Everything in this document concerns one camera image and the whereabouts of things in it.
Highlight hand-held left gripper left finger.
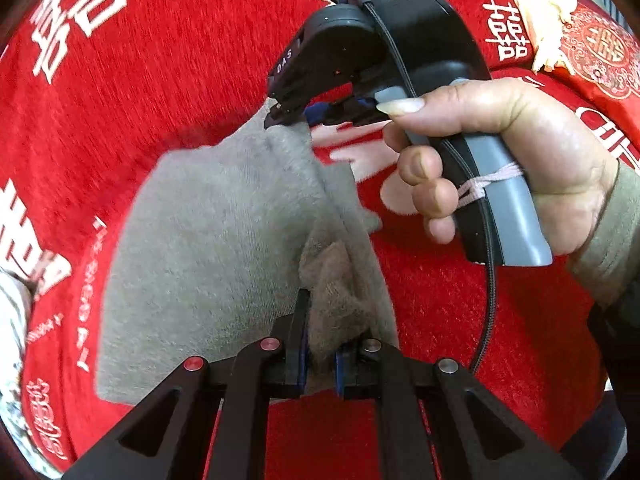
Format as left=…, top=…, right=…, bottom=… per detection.
left=62, top=288, right=312, bottom=480

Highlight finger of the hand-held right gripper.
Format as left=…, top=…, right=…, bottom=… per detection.
left=263, top=97, right=313, bottom=131
left=305, top=95, right=393, bottom=129

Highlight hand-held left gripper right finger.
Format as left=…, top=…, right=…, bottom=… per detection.
left=334, top=337, right=583, bottom=480

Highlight grey small garment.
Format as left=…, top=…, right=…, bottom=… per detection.
left=95, top=115, right=401, bottom=407

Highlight person's right forearm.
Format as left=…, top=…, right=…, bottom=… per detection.
left=566, top=159, right=640, bottom=310

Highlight person's right hand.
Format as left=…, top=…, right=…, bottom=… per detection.
left=377, top=78, right=621, bottom=257

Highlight cream cloth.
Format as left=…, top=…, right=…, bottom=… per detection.
left=499, top=0, right=582, bottom=74

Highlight red printed sofa cover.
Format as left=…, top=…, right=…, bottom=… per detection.
left=0, top=0, right=640, bottom=480

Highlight red ornate patterned pillow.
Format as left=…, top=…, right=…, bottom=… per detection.
left=554, top=2, right=640, bottom=107

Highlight person's dark clothing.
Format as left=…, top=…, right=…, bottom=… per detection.
left=586, top=280, right=635, bottom=463

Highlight white grey patterned cloth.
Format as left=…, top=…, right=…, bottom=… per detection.
left=0, top=266, right=62, bottom=477

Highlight pink string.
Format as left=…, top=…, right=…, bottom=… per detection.
left=456, top=161, right=526, bottom=209

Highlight black braided cable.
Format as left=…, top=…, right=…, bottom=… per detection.
left=345, top=0, right=501, bottom=374

